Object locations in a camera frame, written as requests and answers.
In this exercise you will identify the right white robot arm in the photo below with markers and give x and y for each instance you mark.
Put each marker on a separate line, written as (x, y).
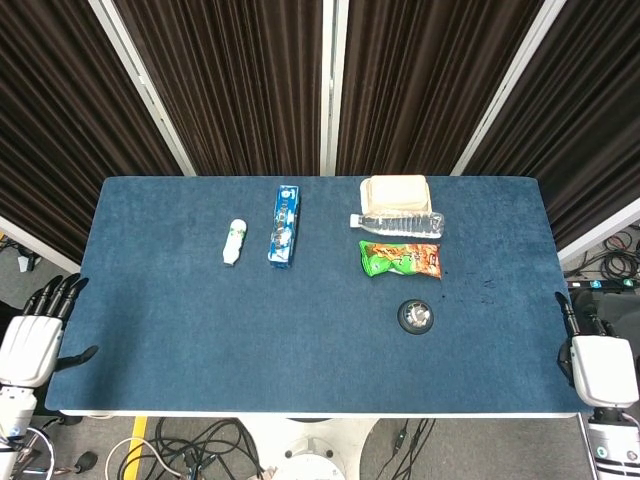
(615, 440)

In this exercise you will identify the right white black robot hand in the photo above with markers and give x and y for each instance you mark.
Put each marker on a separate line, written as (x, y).
(602, 370)

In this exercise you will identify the small white green bottle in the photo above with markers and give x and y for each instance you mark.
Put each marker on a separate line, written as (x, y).
(235, 242)

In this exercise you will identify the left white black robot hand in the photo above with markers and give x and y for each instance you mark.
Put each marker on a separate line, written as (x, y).
(30, 350)

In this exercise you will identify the white partition base rail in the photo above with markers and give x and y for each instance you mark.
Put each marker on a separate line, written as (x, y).
(35, 242)
(600, 230)

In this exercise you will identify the blue toothpaste box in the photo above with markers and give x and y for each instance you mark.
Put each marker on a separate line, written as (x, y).
(285, 225)

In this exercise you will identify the black power strip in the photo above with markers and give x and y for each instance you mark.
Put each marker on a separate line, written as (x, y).
(605, 284)

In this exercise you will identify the black equipment case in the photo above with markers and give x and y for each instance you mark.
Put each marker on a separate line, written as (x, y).
(620, 305)

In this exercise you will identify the beige plastic food container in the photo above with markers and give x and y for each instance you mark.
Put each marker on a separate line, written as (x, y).
(397, 195)

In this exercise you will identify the clear plastic water bottle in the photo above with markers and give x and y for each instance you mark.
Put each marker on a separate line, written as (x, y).
(400, 225)

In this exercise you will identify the white table pedestal base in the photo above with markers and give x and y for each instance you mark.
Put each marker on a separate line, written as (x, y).
(310, 450)

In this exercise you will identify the green orange snack bag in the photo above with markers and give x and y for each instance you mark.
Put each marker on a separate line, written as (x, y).
(400, 259)

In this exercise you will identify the dark brown pleated curtain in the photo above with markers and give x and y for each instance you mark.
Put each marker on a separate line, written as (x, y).
(240, 85)
(425, 85)
(585, 125)
(60, 125)

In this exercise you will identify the white partition frame post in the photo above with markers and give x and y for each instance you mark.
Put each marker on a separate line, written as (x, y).
(145, 90)
(332, 85)
(505, 90)

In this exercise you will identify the blue fabric table cover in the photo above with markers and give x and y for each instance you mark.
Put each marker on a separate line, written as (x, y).
(250, 340)

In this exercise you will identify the black round metal object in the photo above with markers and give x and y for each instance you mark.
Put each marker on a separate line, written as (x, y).
(416, 316)

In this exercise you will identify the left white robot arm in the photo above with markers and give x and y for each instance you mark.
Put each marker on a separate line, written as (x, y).
(12, 415)

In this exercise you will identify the yellow floor tape strip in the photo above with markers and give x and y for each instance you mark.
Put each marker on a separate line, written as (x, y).
(134, 445)

